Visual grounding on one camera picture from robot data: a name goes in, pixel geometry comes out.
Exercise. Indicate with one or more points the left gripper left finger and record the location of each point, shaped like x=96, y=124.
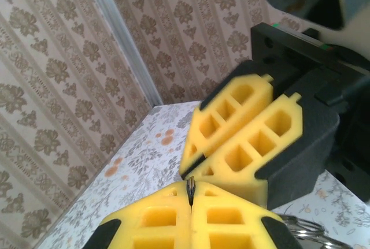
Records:
x=150, y=226

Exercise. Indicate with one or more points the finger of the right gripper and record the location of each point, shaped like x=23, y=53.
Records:
x=260, y=156
x=208, y=133

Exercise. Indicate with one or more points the steel keyring disc with rings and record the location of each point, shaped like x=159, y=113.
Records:
x=191, y=188

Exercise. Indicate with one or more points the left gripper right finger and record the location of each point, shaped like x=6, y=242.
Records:
x=231, y=226

